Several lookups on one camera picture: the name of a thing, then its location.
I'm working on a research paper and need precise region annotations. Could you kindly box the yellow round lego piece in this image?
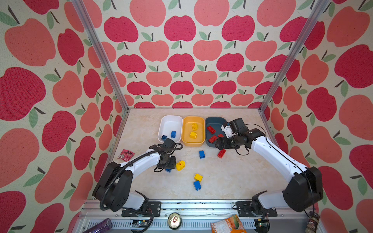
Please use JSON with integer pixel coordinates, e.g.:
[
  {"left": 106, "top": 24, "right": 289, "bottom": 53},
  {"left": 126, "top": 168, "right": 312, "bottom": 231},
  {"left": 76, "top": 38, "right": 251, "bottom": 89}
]
[{"left": 176, "top": 160, "right": 186, "bottom": 171}]

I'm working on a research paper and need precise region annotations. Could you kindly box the yellow lego brick front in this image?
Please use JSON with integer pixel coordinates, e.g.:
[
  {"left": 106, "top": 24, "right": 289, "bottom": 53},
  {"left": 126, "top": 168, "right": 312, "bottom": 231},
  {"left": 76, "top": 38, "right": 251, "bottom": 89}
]
[{"left": 194, "top": 174, "right": 203, "bottom": 182}]

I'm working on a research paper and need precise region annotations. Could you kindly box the yellow lego brick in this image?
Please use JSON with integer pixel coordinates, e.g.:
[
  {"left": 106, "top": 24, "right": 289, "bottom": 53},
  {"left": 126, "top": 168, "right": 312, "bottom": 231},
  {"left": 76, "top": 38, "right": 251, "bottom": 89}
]
[
  {"left": 194, "top": 174, "right": 203, "bottom": 182},
  {"left": 192, "top": 123, "right": 198, "bottom": 131},
  {"left": 189, "top": 131, "right": 198, "bottom": 139}
]

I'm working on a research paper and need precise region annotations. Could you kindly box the white plastic container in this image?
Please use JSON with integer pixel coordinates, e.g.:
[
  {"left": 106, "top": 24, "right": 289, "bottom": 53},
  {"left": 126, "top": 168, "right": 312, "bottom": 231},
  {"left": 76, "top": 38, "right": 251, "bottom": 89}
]
[{"left": 157, "top": 115, "right": 183, "bottom": 142}]

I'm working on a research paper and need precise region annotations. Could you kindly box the dark teal plastic container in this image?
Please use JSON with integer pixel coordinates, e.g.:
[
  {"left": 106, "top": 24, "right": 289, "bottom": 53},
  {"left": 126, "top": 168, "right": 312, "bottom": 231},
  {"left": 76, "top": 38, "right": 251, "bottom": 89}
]
[{"left": 205, "top": 116, "right": 227, "bottom": 148}]

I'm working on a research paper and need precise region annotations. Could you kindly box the blue lego brick front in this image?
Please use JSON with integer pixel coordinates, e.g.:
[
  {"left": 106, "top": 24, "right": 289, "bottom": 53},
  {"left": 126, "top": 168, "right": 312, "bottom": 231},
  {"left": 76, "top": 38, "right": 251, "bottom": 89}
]
[{"left": 193, "top": 181, "right": 202, "bottom": 191}]

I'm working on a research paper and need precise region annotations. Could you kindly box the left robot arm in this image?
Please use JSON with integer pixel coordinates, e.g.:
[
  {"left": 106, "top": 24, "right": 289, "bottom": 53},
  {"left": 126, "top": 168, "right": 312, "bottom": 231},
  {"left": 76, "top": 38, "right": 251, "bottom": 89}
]
[{"left": 92, "top": 147, "right": 179, "bottom": 212}]

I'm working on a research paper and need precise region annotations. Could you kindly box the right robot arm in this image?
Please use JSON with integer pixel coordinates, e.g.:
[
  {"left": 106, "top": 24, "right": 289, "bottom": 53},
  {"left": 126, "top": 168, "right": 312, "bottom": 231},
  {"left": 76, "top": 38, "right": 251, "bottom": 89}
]
[{"left": 215, "top": 129, "right": 323, "bottom": 216}]

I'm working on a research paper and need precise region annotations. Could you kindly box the yellow plastic container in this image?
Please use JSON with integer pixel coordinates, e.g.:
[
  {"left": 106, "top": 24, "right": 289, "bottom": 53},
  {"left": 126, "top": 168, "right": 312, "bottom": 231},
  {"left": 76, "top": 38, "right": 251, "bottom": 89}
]
[{"left": 182, "top": 116, "right": 206, "bottom": 147}]

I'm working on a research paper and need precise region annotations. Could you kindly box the pink snack packet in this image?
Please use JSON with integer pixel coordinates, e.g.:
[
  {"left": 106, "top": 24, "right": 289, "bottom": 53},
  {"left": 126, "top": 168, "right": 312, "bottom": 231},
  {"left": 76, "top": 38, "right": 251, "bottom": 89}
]
[{"left": 117, "top": 149, "right": 135, "bottom": 162}]

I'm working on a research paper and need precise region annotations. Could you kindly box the soda can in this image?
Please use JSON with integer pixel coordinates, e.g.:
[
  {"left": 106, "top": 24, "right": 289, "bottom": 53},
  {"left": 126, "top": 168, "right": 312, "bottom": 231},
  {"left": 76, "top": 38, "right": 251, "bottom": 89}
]
[{"left": 168, "top": 212, "right": 182, "bottom": 230}]

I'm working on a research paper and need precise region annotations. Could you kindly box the orange snack bag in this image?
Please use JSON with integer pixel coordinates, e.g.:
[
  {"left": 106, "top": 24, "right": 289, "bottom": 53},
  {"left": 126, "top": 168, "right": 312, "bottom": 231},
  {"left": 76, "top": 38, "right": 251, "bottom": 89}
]
[{"left": 211, "top": 215, "right": 247, "bottom": 233}]

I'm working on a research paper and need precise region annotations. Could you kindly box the purple bottle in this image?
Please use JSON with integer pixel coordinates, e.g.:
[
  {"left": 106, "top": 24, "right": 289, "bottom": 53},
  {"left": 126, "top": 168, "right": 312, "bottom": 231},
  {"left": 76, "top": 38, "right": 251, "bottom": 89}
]
[{"left": 83, "top": 218, "right": 113, "bottom": 233}]

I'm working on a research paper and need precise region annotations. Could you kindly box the dark spice jar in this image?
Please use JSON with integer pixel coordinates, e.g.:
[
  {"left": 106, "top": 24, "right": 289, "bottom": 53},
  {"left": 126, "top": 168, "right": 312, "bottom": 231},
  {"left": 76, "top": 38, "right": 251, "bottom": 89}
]
[{"left": 305, "top": 211, "right": 320, "bottom": 233}]

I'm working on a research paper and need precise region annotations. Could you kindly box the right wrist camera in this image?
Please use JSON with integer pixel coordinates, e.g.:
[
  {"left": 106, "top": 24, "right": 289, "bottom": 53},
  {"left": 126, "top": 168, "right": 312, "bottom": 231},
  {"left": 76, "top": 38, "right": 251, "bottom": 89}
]
[{"left": 221, "top": 118, "right": 249, "bottom": 138}]

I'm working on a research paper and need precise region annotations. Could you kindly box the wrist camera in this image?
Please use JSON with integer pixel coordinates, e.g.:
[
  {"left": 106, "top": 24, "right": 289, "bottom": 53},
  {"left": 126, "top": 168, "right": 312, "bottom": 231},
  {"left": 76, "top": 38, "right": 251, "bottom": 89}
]
[
  {"left": 221, "top": 118, "right": 249, "bottom": 138},
  {"left": 161, "top": 138, "right": 176, "bottom": 149}
]

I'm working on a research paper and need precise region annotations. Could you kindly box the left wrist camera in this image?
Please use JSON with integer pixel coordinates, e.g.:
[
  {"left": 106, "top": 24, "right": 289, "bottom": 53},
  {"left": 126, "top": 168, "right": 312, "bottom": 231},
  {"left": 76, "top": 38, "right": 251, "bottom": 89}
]
[{"left": 161, "top": 138, "right": 176, "bottom": 149}]

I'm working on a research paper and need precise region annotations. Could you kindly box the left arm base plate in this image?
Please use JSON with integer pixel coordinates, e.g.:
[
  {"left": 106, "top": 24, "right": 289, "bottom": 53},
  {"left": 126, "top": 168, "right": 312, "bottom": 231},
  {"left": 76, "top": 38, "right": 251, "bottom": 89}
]
[{"left": 121, "top": 202, "right": 162, "bottom": 217}]

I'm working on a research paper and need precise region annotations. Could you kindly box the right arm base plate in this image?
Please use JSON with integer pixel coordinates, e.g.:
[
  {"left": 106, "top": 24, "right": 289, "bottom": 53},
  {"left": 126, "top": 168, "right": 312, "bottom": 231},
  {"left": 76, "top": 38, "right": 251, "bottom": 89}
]
[{"left": 232, "top": 202, "right": 278, "bottom": 217}]

